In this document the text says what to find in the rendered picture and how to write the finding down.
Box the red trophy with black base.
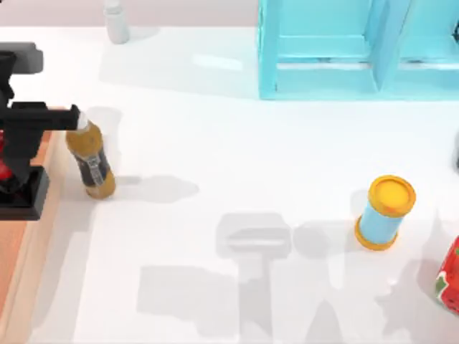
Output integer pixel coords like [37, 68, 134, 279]
[0, 130, 50, 221]

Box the pale grey rounded box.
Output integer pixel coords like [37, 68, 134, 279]
[0, 42, 44, 75]

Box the orange bottle with white cap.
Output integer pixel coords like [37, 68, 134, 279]
[65, 110, 117, 200]

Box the shallow salmon-coloured box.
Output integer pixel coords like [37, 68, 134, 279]
[0, 128, 70, 344]

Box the light blue rack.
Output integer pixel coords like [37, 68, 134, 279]
[257, 0, 459, 102]

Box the blue can with yellow lids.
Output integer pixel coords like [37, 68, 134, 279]
[354, 174, 417, 251]

